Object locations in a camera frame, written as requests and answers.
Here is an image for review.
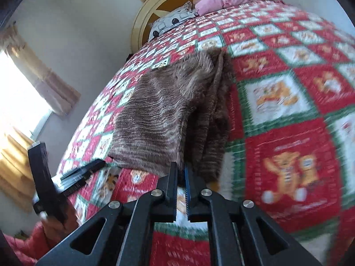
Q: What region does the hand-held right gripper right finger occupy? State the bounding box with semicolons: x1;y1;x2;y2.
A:
184;165;323;266

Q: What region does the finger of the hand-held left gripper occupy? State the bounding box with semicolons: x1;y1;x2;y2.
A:
57;177;87;196
60;159;106;181

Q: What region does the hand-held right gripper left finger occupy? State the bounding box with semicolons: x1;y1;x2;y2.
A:
36;162;178;266

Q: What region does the brown knitted sweater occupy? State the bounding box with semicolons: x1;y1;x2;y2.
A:
109;48;236;184

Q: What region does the orange-yellow curtain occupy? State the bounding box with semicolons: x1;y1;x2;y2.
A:
0;132;38;213

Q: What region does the large side window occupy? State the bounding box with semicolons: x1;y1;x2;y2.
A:
0;50;53;142

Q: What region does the long beige curtain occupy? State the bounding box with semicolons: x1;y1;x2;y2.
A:
0;25;82;116

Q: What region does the red checked bear-print quilt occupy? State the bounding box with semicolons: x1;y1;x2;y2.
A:
57;0;355;266

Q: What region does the grey patterned pillow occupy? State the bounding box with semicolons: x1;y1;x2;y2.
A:
148;1;199;42

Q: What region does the cream arched bed headboard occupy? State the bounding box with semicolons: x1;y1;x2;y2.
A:
130;0;262;54

